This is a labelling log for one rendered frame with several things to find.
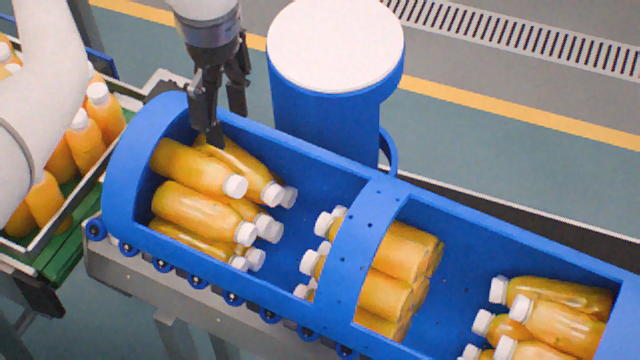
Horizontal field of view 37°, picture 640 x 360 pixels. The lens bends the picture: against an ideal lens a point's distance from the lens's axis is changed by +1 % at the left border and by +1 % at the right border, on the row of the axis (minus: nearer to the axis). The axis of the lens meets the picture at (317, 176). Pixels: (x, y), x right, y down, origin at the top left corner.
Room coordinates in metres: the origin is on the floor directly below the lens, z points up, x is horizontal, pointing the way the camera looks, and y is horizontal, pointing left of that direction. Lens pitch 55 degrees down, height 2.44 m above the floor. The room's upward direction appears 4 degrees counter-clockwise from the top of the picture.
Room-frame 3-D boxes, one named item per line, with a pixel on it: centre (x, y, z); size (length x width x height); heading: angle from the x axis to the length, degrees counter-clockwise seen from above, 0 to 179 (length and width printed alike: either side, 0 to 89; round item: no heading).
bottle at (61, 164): (1.12, 0.51, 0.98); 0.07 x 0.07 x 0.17
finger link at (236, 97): (0.93, 0.12, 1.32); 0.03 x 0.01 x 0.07; 59
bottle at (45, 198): (1.00, 0.51, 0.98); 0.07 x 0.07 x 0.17
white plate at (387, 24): (1.31, -0.05, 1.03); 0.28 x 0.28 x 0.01
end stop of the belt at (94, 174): (1.07, 0.43, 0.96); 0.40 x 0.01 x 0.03; 149
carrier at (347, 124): (1.31, -0.05, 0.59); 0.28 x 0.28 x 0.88
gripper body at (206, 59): (0.90, 0.13, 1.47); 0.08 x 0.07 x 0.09; 149
